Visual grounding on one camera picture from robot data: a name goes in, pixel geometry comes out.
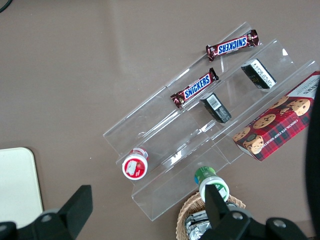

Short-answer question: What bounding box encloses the green yogurt cup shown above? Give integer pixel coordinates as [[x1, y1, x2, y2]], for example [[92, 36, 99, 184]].
[[194, 166, 230, 204]]

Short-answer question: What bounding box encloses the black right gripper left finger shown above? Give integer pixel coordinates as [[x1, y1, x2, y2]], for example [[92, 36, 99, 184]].
[[31, 184, 94, 240]]

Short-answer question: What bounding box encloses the white plastic tray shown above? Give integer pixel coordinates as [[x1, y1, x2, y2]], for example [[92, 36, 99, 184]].
[[0, 147, 44, 229]]

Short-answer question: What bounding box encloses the foil wrapped sandwich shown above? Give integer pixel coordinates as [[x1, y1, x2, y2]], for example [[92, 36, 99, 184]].
[[184, 209, 214, 240]]

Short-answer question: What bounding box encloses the small black box white label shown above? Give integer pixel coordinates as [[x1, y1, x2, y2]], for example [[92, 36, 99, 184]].
[[240, 58, 278, 90]]

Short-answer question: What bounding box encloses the Snickers chocolate bar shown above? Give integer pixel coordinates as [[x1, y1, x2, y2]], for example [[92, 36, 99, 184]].
[[170, 67, 220, 109], [205, 29, 260, 63]]

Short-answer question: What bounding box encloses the thin black cable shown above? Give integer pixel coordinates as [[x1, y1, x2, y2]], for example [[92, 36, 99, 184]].
[[0, 0, 12, 13]]

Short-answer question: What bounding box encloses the woven wicker basket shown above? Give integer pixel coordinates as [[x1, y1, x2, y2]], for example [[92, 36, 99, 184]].
[[176, 191, 246, 240]]

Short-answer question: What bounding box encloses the small black box with barcode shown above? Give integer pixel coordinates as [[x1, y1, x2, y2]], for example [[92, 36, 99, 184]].
[[199, 92, 232, 124]]

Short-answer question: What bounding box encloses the thick black blurry cable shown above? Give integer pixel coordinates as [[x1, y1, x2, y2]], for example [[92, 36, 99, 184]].
[[303, 84, 320, 237]]

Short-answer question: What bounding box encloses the clear acrylic tiered display stand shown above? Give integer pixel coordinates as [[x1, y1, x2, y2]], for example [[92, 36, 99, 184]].
[[102, 21, 320, 222]]

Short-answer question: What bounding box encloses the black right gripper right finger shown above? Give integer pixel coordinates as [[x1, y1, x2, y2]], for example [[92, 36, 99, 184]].
[[198, 184, 251, 240]]

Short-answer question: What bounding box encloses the red tartan cookie box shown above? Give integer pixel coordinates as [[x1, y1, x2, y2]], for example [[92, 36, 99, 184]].
[[232, 71, 320, 162]]

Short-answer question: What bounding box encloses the red strawberry yogurt cup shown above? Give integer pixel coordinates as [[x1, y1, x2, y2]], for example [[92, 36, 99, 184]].
[[121, 147, 150, 180]]

